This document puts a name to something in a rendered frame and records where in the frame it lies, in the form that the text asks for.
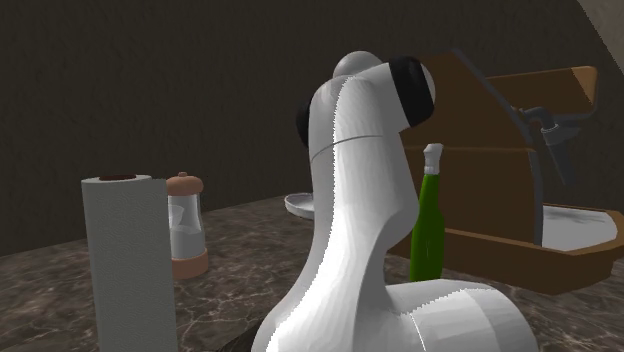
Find white plate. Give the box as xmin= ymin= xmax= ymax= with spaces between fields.
xmin=284 ymin=191 xmax=317 ymax=221

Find green glass bottle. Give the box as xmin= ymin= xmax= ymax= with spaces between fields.
xmin=409 ymin=142 xmax=446 ymax=283

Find glass salt mill, tan caps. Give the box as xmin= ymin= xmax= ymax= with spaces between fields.
xmin=165 ymin=171 xmax=210 ymax=281

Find brown coffee machine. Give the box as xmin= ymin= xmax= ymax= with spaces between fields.
xmin=387 ymin=48 xmax=624 ymax=296

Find white paper towel roll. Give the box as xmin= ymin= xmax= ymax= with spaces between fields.
xmin=80 ymin=173 xmax=180 ymax=352

